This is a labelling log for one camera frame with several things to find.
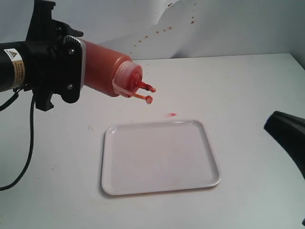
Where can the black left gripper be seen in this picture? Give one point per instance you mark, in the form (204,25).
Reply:
(45,41)

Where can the red ketchup squeeze bottle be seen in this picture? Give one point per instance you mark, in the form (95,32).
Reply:
(114,73)

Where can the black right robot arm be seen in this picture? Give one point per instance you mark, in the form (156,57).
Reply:
(289,132)

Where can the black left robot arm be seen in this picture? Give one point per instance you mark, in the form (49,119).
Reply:
(16,69)

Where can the white paper backdrop sheet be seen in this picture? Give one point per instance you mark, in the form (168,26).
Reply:
(100,20)

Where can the white rectangular plastic tray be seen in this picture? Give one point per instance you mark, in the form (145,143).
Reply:
(154,157)

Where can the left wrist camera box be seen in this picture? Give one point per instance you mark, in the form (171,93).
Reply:
(74,60)

